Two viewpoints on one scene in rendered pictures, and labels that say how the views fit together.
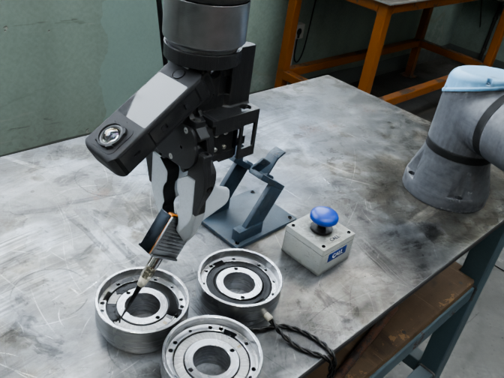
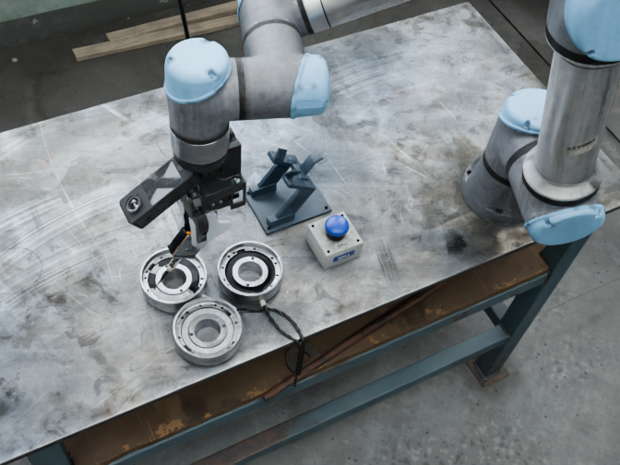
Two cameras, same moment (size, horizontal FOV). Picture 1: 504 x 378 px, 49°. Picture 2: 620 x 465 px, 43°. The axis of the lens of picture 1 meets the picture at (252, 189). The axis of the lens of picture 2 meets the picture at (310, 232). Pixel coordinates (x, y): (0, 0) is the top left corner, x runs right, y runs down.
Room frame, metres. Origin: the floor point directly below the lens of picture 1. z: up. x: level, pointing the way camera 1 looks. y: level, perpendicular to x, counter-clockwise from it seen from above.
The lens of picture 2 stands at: (-0.11, -0.25, 1.90)
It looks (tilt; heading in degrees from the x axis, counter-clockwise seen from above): 55 degrees down; 14
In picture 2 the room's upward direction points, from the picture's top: 9 degrees clockwise
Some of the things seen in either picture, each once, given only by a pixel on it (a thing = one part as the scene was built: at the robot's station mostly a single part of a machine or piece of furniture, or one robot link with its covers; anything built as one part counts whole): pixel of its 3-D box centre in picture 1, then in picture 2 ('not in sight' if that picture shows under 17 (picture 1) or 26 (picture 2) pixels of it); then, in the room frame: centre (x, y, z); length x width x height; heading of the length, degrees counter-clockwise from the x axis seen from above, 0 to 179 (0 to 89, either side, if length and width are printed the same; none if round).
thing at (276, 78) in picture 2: not in sight; (280, 77); (0.55, -0.01, 1.23); 0.11 x 0.11 x 0.08; 30
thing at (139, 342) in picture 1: (142, 310); (173, 280); (0.45, 0.10, 0.82); 0.10 x 0.10 x 0.04
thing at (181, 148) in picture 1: (204, 102); (207, 172); (0.49, 0.06, 1.07); 0.09 x 0.08 x 0.12; 139
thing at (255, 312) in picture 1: (238, 287); (250, 274); (0.51, 0.00, 0.82); 0.10 x 0.10 x 0.04
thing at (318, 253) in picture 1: (320, 239); (337, 239); (0.63, -0.11, 0.82); 0.08 x 0.07 x 0.05; 139
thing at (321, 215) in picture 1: (322, 226); (335, 232); (0.63, -0.10, 0.85); 0.04 x 0.04 x 0.05
